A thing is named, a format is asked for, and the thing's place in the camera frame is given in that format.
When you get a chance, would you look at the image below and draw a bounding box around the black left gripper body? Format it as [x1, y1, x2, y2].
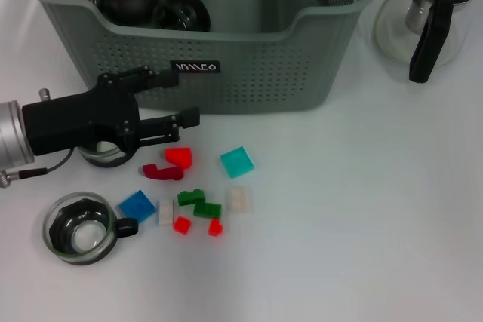
[21, 74, 141, 158]

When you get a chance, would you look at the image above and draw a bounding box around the glass teacup black holder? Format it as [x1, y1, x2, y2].
[41, 191, 138, 265]
[77, 140, 130, 168]
[152, 0, 211, 32]

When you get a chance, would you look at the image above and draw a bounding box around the grey perforated storage bin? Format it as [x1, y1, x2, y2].
[21, 0, 378, 114]

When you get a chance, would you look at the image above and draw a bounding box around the large orange-red building brick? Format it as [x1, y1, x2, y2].
[165, 147, 193, 168]

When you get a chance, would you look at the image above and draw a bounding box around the dark red curved brick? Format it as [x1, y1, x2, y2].
[143, 162, 185, 181]

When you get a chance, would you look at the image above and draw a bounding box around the teal square plate brick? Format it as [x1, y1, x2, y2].
[220, 146, 254, 179]

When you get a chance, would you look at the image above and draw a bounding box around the green building brick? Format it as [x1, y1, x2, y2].
[192, 201, 223, 219]
[177, 189, 205, 207]

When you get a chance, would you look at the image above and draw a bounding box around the translucent white building brick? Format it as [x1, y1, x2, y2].
[225, 186, 251, 214]

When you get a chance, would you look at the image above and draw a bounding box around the blue square plate brick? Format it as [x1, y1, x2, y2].
[118, 189, 156, 223]

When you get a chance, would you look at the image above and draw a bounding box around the small red building brick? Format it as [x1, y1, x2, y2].
[172, 216, 192, 233]
[207, 218, 224, 238]

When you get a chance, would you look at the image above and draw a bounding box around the thin left wrist cable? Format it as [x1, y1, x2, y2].
[0, 149, 75, 190]

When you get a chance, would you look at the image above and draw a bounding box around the glass pitcher black handle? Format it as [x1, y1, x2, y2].
[372, 0, 481, 84]

